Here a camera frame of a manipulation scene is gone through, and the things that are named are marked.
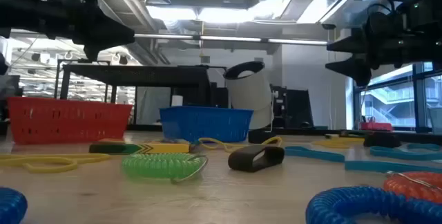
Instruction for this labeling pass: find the yellow rubber band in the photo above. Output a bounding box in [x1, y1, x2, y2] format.
[198, 136, 283, 153]
[0, 153, 112, 174]
[311, 137, 365, 149]

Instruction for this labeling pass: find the green coil wristband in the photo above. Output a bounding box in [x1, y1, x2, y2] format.
[121, 153, 209, 184]

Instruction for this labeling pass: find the small black block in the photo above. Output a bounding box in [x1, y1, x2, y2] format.
[227, 144, 286, 174]

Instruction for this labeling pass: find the large yellow green crayon box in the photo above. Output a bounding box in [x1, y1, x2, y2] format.
[88, 140, 191, 155]

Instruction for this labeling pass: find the dark window frame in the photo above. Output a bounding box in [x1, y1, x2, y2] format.
[354, 61, 442, 133]

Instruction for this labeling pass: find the long ceiling light strip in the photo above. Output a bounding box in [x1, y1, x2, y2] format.
[133, 32, 329, 46]

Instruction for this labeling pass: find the blue coil wristband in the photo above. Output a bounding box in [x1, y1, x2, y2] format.
[305, 185, 442, 224]
[0, 186, 28, 224]

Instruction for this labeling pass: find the red distant bin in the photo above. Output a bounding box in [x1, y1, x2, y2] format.
[361, 122, 394, 132]

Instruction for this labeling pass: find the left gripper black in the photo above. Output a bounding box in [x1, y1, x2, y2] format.
[41, 0, 135, 62]

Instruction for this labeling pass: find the grey plastic sheet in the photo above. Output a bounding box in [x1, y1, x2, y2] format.
[136, 86, 173, 125]

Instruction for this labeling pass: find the blue plastic basket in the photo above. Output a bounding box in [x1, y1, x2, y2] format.
[159, 105, 255, 144]

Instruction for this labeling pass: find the red plastic basket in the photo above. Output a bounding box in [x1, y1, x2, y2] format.
[7, 96, 134, 145]

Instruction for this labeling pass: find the black equipment cabinet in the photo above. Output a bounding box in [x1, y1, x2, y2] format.
[271, 84, 314, 130]

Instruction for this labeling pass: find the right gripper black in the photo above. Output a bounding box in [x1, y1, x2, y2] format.
[324, 9, 412, 87]

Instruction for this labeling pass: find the red-orange coil wristband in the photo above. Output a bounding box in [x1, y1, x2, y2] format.
[383, 171, 442, 205]

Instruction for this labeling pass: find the small yellow green box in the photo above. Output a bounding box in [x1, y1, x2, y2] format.
[324, 129, 374, 141]

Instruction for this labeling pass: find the teal rubber band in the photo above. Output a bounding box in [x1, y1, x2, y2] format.
[344, 160, 442, 174]
[284, 145, 346, 163]
[406, 142, 442, 151]
[370, 147, 442, 161]

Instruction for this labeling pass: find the black metal mesh shelf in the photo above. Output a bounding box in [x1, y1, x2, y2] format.
[60, 64, 212, 109]

